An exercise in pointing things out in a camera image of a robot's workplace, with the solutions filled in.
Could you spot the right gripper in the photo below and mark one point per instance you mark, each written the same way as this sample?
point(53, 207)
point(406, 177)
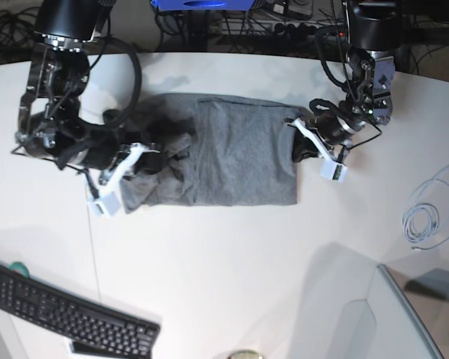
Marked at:
point(98, 150)

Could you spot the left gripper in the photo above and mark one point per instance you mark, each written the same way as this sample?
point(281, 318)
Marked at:
point(331, 129)

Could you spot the grey t-shirt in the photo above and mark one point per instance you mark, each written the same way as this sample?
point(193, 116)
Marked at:
point(218, 151)

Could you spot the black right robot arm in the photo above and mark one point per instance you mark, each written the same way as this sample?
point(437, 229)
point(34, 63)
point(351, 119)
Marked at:
point(49, 123)

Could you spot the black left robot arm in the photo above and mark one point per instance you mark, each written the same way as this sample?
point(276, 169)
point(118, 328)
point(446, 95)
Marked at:
point(366, 40)

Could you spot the black power strip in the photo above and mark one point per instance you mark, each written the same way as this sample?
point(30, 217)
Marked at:
point(249, 27)

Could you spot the blue box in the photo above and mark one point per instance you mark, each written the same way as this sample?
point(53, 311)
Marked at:
point(172, 5)

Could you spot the green tape roll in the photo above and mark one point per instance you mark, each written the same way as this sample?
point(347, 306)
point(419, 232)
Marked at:
point(19, 268)

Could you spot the black keyboard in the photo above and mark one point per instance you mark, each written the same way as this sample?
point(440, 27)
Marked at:
point(110, 332)

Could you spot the grey monitor edge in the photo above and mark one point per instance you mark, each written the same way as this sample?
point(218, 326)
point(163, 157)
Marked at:
point(427, 291)

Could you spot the round brass object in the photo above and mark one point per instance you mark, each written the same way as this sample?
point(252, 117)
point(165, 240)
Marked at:
point(245, 354)

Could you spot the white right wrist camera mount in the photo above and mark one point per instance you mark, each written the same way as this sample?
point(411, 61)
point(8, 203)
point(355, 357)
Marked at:
point(102, 200)

